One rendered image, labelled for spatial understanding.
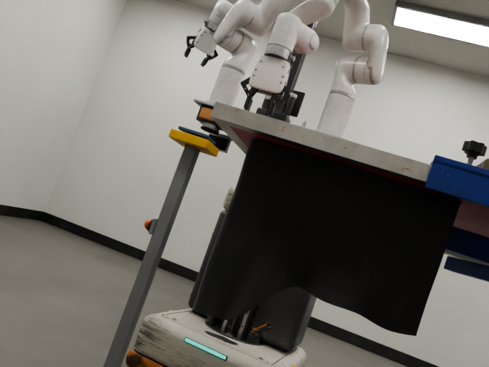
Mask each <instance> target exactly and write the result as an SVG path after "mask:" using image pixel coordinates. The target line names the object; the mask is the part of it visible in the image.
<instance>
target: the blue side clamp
mask: <svg viewBox="0 0 489 367"><path fill-rule="evenodd" d="M430 165H432V166H431V169H430V171H429V175H428V178H427V180H426V184H425V188H427V189H431V190H434V191H436V192H440V193H443V194H447V195H450V196H453V197H457V198H459V199H463V200H466V201H470V202H473V203H476V204H479V205H483V206H485V207H489V170H487V169H484V168H481V167H477V166H474V165H470V164H466V163H464V162H459V161H456V160H454V159H449V158H446V157H442V156H439V155H435V156H434V160H433V161H432V162H431V163H430Z"/></svg>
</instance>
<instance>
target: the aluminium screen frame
mask: <svg viewBox="0 0 489 367"><path fill-rule="evenodd" d="M210 117H211V118H212V119H213V120H214V121H215V122H216V123H217V124H218V125H219V127H220V128H221V129H222V130H223V131H224V132H225V133H226V134H227V135H228V136H229V138H230V139H231V140H232V141H233V142H235V144H236V145H237V146H238V147H239V148H240V149H241V150H242V151H243V152H244V153H245V154H246V153H247V150H248V148H247V146H246V145H245V144H244V143H243V142H242V140H241V139H240V138H239V137H238V135H237V134H236V133H235V132H234V131H233V130H232V129H231V128H230V127H229V126H232V127H235V128H239V129H241V130H245V131H248V132H251V133H255V134H258V135H262V136H265V137H267V138H271V139H274V140H277V141H281V142H284V143H288V144H291V145H294V146H297V147H301V148H303V149H308V150H310V151H314V152H317V153H320V154H324V155H327V156H329V157H334V158H336V159H340V160H343V161H346V162H350V163H353V164H355V165H360V166H363V167H366V168H370V169H372V170H376V171H379V172H382V173H386V174H389V175H392V176H396V177H398V178H402V179H405V180H408V181H412V182H415V183H417V184H422V185H425V184H426V180H427V178H428V175H429V171H430V169H431V166H432V165H430V164H427V163H424V162H419V161H417V160H414V159H410V158H407V157H403V156H400V155H397V154H392V153H390V152H387V151H383V150H380V149H375V148H373V147H370V146H366V145H362V144H360V143H355V142H353V141H348V140H346V139H342V138H338V137H335V136H333V135H328V134H325V133H321V132H318V131H316V130H311V129H309V128H305V127H301V126H298V125H294V124H291V123H289V122H284V121H281V120H278V119H274V118H271V117H267V116H264V115H261V114H256V113H254V112H251V111H247V110H244V109H241V108H237V107H234V106H230V105H227V104H224V103H219V102H217V101H216V102H215V105H214V107H213V110H212V113H211V115H210Z"/></svg>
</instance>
